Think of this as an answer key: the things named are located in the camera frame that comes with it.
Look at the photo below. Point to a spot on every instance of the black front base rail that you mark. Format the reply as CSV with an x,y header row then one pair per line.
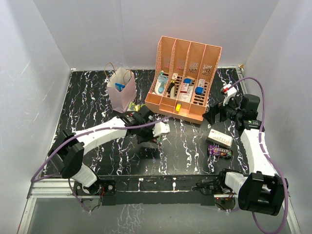
x,y
205,190

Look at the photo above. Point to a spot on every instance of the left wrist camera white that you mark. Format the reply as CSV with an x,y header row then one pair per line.
x,y
160,129

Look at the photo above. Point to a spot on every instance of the orange desk file organizer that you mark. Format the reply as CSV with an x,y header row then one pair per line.
x,y
180,58

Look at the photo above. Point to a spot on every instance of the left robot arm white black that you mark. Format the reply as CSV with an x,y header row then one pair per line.
x,y
70,148

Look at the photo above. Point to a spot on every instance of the black yellow utility knife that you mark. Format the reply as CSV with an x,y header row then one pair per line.
x,y
172,89

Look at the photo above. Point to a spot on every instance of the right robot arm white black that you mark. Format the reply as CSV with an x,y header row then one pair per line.
x,y
263,190

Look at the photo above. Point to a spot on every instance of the white rectangular box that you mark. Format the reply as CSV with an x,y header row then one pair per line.
x,y
220,138

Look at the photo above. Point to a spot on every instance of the pale pink paper bag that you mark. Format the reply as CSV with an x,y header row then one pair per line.
x,y
120,100

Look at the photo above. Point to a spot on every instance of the blue M&M's packet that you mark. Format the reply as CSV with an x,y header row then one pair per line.
x,y
119,86

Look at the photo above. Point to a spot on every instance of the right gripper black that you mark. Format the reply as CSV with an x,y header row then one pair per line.
x,y
210,115

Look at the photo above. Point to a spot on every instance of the green candy packet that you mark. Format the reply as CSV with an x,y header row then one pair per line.
x,y
134,107

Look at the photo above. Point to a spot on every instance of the aluminium frame rail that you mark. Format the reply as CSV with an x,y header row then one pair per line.
x,y
64,188

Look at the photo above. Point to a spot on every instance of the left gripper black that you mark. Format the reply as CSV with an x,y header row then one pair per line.
x,y
150,136

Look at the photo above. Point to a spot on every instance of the purple M&M's packet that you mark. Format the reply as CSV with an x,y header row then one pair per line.
x,y
158,140
217,151

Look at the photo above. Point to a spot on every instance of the light blue tape dispenser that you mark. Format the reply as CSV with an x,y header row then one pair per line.
x,y
161,83

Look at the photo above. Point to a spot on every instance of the small yellow box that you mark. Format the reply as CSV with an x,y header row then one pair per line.
x,y
178,107

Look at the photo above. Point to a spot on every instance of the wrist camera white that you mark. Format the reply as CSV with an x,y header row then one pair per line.
x,y
229,92
160,129

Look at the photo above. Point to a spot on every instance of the blue white item pack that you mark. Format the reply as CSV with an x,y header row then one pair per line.
x,y
201,87

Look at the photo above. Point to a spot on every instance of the white plastic packet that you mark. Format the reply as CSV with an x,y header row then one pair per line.
x,y
186,97

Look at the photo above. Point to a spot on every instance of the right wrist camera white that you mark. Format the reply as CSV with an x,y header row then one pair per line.
x,y
229,92

